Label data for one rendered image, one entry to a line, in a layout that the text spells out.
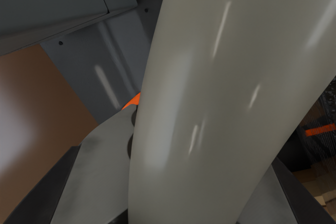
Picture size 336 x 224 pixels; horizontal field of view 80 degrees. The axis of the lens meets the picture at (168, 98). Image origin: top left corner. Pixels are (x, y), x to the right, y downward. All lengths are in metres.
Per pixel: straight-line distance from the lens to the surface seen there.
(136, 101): 1.12
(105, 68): 1.10
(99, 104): 1.20
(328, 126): 0.62
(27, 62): 1.31
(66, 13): 0.41
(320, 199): 1.50
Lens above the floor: 0.99
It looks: 63 degrees down
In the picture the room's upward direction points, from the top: 173 degrees counter-clockwise
